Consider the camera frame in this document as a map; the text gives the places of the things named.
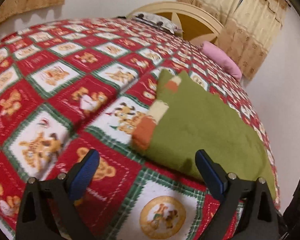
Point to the beige window curtain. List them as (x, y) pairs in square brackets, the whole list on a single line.
[(249, 29)]

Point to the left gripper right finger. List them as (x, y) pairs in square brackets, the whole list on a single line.
[(259, 217)]

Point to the red patchwork bear bedspread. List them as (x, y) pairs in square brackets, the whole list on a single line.
[(72, 85)]

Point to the white patterned pillow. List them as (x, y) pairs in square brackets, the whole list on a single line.
[(157, 21)]

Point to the green orange striped knit sweater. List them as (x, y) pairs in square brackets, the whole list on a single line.
[(185, 118)]

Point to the pink pillow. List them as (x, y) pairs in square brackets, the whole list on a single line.
[(221, 58)]

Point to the cream wooden headboard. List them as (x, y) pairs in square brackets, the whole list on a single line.
[(197, 24)]

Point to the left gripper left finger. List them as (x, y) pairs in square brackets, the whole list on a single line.
[(35, 218)]

